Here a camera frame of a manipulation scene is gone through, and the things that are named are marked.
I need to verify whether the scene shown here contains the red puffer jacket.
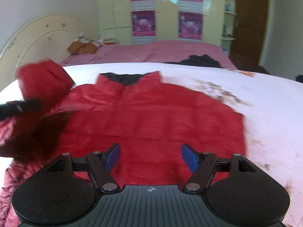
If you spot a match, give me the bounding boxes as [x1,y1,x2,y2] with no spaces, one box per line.
[0,60,248,227]

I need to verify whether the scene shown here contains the white floral blanket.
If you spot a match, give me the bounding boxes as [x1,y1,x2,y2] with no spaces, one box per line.
[0,63,303,227]

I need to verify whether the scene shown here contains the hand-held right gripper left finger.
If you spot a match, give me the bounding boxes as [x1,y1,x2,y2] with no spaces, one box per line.
[46,143,122,194]

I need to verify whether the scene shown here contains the black cloth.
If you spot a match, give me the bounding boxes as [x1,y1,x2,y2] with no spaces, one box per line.
[164,54,222,69]

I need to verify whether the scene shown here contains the cream wardrobe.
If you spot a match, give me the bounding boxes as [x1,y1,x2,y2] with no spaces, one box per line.
[96,0,226,46]

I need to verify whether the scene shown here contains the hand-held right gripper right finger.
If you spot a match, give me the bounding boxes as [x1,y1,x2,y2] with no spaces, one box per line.
[181,143,258,194]

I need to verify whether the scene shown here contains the brown wooden door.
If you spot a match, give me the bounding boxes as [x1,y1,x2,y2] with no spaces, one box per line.
[229,0,270,69]

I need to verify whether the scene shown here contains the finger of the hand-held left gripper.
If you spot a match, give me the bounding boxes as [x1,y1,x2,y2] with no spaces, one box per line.
[0,99,41,121]

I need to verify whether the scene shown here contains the pink bed sheet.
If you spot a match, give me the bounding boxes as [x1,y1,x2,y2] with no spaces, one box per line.
[59,40,237,70]

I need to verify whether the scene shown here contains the cream wall shelf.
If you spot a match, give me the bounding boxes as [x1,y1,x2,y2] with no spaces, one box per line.
[221,0,238,53]

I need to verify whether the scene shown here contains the cream bed headboard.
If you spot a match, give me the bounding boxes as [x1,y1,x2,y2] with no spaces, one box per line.
[0,14,100,93]

